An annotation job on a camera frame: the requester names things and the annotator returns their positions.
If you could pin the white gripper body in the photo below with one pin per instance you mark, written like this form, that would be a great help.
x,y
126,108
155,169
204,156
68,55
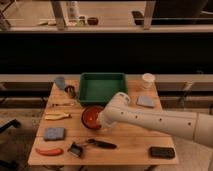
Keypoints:
x,y
103,121

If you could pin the red bowl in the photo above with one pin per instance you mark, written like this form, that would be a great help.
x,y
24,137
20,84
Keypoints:
x,y
89,117

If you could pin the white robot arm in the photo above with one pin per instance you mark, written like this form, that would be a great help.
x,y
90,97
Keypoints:
x,y
193,126

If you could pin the green plastic tray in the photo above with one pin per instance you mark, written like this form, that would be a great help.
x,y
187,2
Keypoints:
x,y
99,88

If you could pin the small metal can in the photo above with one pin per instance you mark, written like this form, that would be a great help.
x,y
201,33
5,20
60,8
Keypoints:
x,y
71,91

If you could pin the white paper cup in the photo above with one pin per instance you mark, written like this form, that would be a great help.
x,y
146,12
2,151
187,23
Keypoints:
x,y
148,80

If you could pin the blue sponge left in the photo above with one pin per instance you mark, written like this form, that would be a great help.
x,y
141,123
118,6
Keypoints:
x,y
53,134

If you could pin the red chili pepper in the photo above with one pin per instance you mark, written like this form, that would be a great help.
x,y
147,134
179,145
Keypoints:
x,y
50,152

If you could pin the dark bowl on shelf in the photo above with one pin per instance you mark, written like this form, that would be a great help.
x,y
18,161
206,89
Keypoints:
x,y
92,21

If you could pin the white bottle on shelf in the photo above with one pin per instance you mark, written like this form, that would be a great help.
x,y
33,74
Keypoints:
x,y
72,10

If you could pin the black handled tool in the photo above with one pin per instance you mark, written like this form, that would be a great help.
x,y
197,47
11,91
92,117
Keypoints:
x,y
102,144

